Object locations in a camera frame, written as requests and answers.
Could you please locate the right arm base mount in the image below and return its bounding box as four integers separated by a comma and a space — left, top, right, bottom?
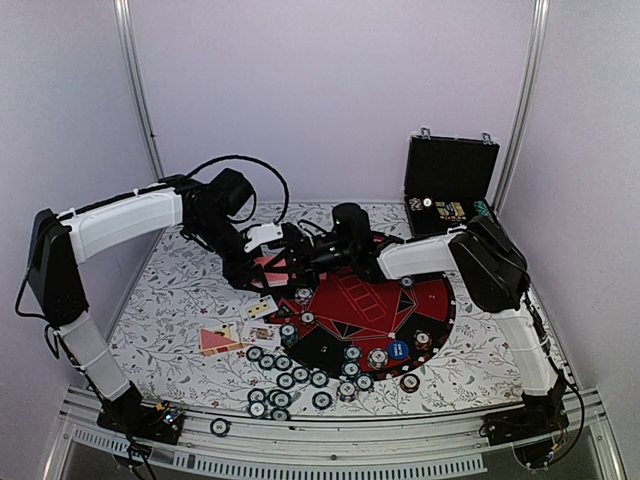
478, 404, 569, 470

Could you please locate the blue small blind button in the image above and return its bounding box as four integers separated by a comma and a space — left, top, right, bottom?
387, 340, 410, 361

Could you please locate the blue chip stack seat four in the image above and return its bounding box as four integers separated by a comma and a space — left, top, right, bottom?
367, 348, 389, 371

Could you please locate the round red black poker mat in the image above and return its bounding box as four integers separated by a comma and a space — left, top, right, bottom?
259, 229, 457, 383

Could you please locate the three of spades card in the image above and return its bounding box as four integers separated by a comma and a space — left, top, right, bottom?
240, 295, 278, 321

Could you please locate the king of diamonds card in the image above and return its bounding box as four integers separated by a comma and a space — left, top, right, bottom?
240, 322, 281, 349

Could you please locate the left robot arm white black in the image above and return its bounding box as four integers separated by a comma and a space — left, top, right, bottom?
14, 154, 285, 434

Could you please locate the blue chip stack seat one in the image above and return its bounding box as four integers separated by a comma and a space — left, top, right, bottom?
399, 276, 415, 289

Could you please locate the red playing card deck box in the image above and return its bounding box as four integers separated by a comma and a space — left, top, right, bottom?
199, 324, 243, 356

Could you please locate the right aluminium frame post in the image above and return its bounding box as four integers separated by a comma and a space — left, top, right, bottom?
493, 0, 551, 215

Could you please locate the green chip table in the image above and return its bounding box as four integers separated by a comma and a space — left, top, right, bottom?
274, 355, 293, 371
258, 354, 275, 370

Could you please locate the green chip front cluster top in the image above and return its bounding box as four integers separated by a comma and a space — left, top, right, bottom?
269, 390, 291, 409

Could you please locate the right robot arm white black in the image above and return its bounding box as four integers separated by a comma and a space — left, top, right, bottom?
274, 203, 569, 440

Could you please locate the red backed card deck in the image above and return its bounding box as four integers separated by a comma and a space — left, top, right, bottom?
255, 256, 289, 288

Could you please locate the brown 100 poker chip stack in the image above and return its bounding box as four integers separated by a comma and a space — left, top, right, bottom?
400, 374, 420, 393

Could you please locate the brown chip stack seat three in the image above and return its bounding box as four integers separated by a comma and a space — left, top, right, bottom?
414, 330, 433, 352

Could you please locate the black poker chip case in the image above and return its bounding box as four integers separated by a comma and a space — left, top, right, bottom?
404, 127, 499, 238

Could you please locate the green chip mat seat four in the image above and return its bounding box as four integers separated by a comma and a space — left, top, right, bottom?
344, 345, 362, 361

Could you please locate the blue chip stack seat seven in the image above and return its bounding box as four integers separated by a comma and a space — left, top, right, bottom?
294, 287, 314, 304

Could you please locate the left aluminium frame post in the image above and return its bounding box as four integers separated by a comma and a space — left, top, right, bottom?
113, 0, 176, 214

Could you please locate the green chip stack seat six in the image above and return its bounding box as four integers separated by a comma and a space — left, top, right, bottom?
280, 323, 300, 348

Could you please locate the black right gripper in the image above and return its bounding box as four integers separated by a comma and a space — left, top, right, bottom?
266, 236, 356, 288

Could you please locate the green chip mat edge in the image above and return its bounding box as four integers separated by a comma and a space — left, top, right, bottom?
291, 366, 310, 383
341, 361, 361, 377

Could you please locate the aluminium frame post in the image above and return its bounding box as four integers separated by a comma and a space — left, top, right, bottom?
493, 0, 551, 215
113, 0, 176, 214

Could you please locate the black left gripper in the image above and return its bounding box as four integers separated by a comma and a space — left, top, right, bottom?
190, 213, 272, 294

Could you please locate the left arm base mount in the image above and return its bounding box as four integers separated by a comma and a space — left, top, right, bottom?
97, 396, 184, 445

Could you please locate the green chip cluster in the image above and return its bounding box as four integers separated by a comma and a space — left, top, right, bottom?
269, 407, 291, 421
269, 390, 291, 409

